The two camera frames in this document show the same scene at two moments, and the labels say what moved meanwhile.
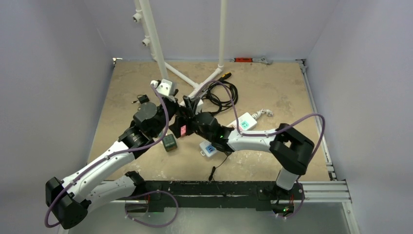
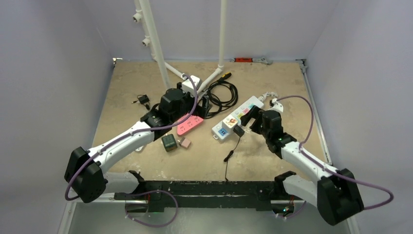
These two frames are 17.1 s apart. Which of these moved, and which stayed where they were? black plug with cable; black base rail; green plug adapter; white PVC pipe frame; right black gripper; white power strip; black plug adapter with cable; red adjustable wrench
Moved: right black gripper; black plug with cable; white power strip
Stayed: green plug adapter; white PVC pipe frame; black base rail; red adjustable wrench; black plug adapter with cable
